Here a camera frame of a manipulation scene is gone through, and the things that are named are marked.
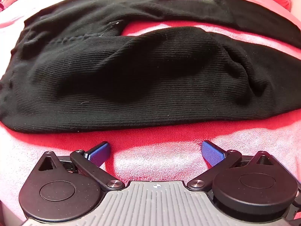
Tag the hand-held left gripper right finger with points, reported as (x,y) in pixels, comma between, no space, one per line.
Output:
(211,154)

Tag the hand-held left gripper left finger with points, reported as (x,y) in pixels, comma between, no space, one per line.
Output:
(100,155)

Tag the black ribbed pants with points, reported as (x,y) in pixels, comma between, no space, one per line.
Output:
(141,87)

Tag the red fleece blanket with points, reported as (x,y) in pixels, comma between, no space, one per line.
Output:
(155,146)

